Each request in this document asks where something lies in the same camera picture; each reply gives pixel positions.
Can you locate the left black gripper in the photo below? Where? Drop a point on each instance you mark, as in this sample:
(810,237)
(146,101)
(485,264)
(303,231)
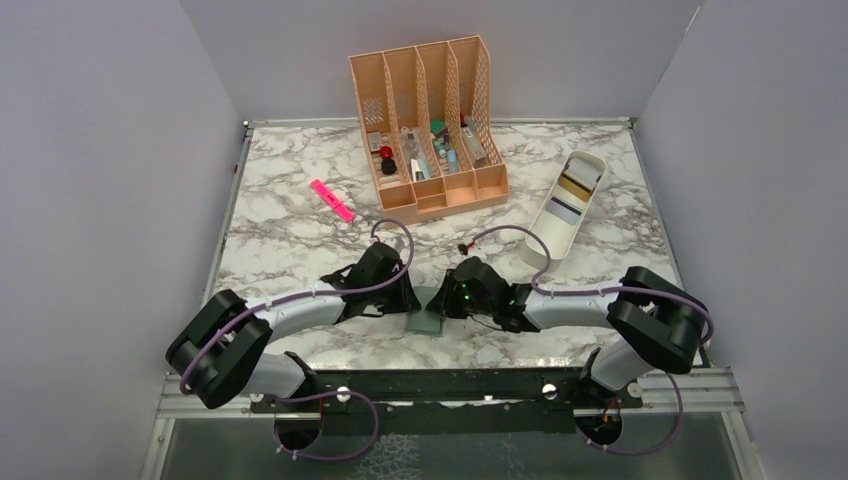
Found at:
(406,301)

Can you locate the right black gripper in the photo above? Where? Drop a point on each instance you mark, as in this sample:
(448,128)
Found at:
(443,301)

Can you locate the green card holder wallet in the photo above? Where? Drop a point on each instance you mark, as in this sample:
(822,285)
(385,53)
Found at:
(424,322)

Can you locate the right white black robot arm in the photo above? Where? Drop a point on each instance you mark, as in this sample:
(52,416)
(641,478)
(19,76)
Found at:
(660,326)

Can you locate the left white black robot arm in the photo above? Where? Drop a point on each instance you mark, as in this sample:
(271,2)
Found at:
(221,352)

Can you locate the pink highlighter marker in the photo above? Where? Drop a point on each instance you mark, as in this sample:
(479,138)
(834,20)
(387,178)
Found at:
(332,200)

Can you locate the black round stamp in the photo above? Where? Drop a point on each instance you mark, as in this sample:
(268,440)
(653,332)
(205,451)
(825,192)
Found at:
(388,166)

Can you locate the white oblong plastic tray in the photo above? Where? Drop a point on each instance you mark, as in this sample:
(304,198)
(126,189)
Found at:
(556,235)

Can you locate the grey red stapler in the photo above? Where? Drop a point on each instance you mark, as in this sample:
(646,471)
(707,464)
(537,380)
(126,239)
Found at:
(476,149)

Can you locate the green eraser block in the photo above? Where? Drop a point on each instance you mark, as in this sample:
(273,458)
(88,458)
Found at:
(438,128)

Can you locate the orange plastic desk organizer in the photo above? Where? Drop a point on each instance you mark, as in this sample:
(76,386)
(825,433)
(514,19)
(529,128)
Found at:
(397,92)

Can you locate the black metal base rail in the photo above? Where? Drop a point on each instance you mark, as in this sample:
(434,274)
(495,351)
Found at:
(444,401)

